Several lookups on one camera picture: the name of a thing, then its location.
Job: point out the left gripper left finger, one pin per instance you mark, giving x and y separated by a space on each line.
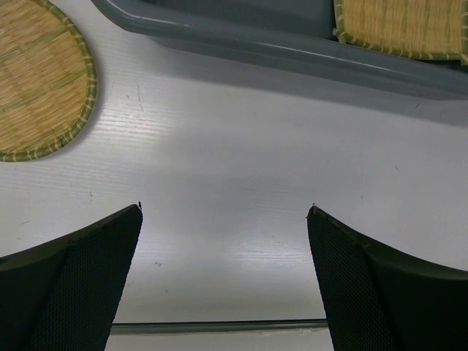
64 294

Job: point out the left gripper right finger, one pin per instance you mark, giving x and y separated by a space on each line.
378 298

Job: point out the round green-rimmed bamboo tray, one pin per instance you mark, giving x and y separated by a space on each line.
48 80

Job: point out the rectangular bamboo mat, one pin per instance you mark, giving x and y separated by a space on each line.
418 30

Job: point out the grey plastic bin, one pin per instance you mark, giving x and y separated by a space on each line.
293 36

